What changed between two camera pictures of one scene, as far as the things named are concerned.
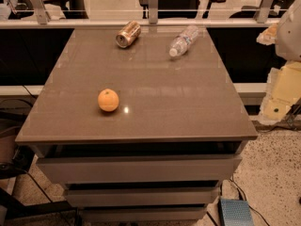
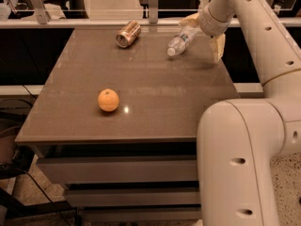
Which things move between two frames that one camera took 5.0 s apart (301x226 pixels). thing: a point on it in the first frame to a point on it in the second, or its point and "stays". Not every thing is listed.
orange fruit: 108,100 stays
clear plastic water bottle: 183,40 stays
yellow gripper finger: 269,35 to 217,46
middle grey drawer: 140,197 stays
